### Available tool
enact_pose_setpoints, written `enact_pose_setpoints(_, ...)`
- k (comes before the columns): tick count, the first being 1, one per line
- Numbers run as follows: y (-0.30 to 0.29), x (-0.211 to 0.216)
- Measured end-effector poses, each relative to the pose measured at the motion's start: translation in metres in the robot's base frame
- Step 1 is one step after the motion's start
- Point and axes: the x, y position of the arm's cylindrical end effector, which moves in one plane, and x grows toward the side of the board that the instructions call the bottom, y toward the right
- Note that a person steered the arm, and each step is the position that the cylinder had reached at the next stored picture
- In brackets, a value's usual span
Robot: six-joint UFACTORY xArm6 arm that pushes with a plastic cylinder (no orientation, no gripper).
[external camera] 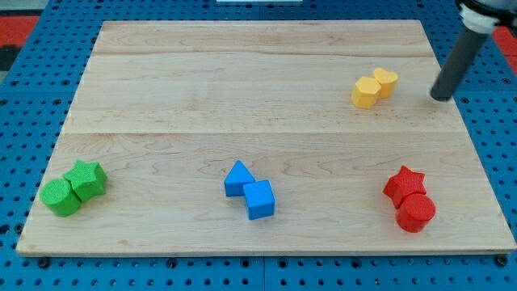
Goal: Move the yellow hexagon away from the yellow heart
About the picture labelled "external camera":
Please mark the green cylinder block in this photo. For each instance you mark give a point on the green cylinder block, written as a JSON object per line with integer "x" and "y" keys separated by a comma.
{"x": 60, "y": 198}

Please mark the yellow heart block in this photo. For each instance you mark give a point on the yellow heart block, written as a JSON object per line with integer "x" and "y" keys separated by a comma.
{"x": 387, "y": 80}

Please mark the red star block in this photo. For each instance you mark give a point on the red star block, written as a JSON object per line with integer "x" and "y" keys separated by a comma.
{"x": 405, "y": 183}

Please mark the wooden board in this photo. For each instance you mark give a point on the wooden board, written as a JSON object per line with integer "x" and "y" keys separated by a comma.
{"x": 168, "y": 107}

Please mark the red cylinder block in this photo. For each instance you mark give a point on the red cylinder block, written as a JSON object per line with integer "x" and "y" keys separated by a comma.
{"x": 415, "y": 212}

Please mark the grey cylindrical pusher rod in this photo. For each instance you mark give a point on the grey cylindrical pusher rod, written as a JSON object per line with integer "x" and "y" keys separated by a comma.
{"x": 461, "y": 57}

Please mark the yellow hexagon block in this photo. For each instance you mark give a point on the yellow hexagon block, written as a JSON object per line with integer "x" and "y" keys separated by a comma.
{"x": 365, "y": 93}

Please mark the blue triangle block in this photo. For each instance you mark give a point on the blue triangle block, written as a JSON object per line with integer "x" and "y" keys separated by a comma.
{"x": 235, "y": 180}

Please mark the green star block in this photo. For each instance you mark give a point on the green star block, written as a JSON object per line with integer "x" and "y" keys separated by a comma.
{"x": 87, "y": 179}

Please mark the white and black rod mount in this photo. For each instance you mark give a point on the white and black rod mount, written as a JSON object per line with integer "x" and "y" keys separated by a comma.
{"x": 483, "y": 16}

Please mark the blue cube block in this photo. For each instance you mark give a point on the blue cube block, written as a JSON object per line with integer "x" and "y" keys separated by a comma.
{"x": 260, "y": 199}

